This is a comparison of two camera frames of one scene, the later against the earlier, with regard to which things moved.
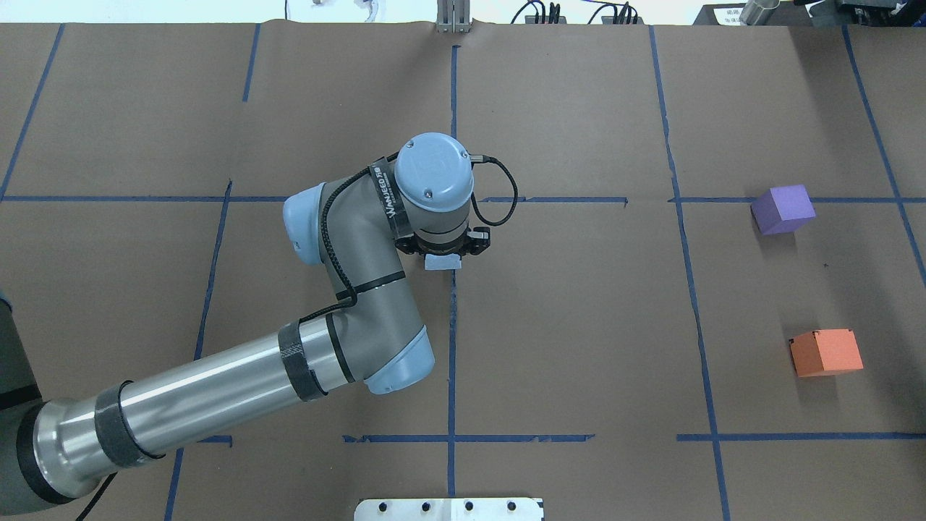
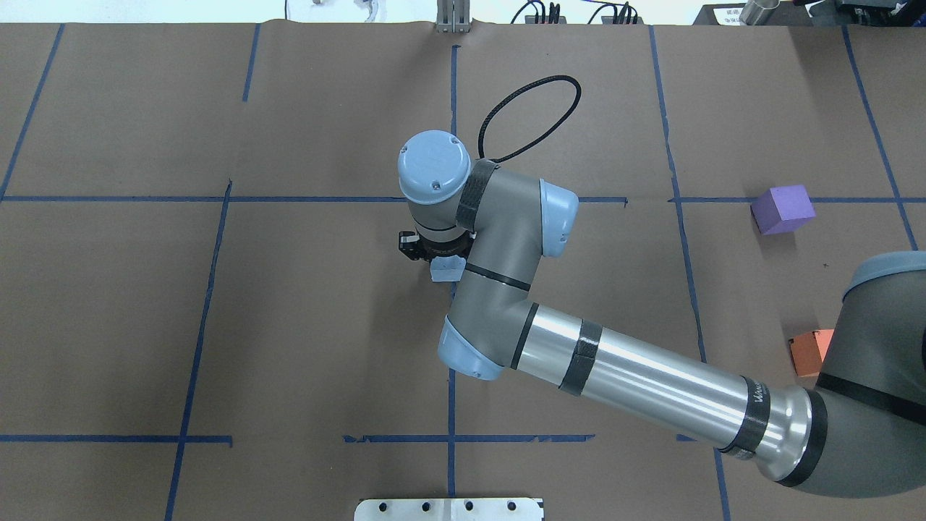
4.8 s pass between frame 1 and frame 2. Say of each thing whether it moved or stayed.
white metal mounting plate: stayed
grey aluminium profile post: stayed
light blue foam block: moved
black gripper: stayed
